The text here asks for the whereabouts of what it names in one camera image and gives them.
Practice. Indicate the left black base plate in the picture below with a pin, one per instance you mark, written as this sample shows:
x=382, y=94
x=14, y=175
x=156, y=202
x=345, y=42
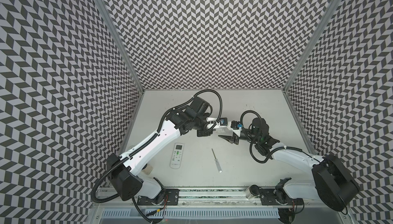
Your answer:
x=167, y=197

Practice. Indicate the middle cylinder black cap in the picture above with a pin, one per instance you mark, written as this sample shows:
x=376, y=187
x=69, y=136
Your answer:
x=252, y=192

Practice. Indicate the white remote with green buttons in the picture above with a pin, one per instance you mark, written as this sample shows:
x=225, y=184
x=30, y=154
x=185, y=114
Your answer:
x=177, y=156

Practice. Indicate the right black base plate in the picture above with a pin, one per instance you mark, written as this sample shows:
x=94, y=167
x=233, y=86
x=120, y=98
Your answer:
x=271, y=196

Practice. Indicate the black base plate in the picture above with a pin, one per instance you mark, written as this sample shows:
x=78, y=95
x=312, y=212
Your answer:
x=167, y=197
x=271, y=196

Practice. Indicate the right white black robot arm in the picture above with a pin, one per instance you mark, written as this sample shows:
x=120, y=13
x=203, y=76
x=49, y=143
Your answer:
x=328, y=181

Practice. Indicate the aluminium mounting rail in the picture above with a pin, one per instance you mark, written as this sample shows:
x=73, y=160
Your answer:
x=224, y=196

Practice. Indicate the small silver screwdriver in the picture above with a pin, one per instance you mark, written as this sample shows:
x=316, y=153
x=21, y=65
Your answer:
x=217, y=162

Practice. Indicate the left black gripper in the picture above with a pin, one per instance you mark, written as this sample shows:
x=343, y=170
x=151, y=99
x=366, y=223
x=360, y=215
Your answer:
x=204, y=133

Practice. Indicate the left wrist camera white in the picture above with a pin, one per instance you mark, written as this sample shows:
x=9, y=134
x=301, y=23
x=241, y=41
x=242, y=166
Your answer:
x=222, y=122

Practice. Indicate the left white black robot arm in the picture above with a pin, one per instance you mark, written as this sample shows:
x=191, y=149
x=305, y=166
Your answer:
x=123, y=171

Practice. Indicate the white remote control handled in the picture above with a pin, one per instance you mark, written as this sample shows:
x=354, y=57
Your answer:
x=219, y=128

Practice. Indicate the white ventilation grille strip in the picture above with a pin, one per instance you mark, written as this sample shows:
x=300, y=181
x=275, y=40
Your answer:
x=197, y=213

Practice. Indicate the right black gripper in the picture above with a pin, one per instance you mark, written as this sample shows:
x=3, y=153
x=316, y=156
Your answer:
x=236, y=138

